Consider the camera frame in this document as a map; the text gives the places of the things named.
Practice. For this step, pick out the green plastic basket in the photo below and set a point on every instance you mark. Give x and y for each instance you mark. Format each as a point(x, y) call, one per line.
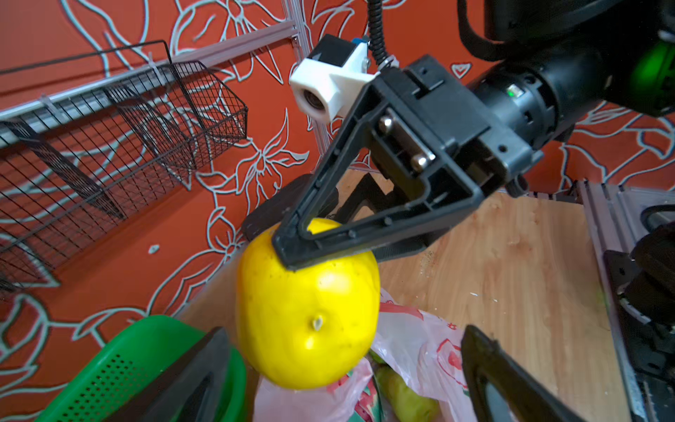
point(134, 359)

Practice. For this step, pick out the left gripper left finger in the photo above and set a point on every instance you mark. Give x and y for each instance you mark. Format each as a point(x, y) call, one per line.
point(189, 390)

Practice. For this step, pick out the black tool case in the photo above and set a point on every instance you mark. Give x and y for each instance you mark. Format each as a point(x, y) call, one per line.
point(273, 210)

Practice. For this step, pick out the yellow apple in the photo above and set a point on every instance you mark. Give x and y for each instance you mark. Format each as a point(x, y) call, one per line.
point(305, 329)

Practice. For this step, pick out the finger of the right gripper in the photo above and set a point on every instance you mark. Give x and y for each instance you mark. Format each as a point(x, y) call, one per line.
point(295, 245)

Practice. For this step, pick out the red dragon fruit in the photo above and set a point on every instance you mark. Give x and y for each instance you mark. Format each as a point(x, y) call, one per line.
point(368, 407)

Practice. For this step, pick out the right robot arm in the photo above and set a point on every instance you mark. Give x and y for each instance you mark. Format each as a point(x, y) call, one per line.
point(551, 62)

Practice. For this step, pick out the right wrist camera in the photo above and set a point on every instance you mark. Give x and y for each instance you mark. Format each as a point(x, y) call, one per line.
point(327, 82)

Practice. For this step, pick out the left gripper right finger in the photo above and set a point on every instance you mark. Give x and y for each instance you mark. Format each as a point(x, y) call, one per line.
point(500, 389)

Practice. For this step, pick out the pink plastic bag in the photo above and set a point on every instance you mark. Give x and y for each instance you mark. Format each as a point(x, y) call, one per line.
point(422, 348)

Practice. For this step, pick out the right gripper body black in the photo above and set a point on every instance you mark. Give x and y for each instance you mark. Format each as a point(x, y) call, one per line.
point(445, 151)

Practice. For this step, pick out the black wire wall basket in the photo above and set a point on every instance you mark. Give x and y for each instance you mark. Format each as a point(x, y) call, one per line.
point(78, 164)

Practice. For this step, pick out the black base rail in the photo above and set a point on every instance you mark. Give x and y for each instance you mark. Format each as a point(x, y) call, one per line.
point(632, 231)

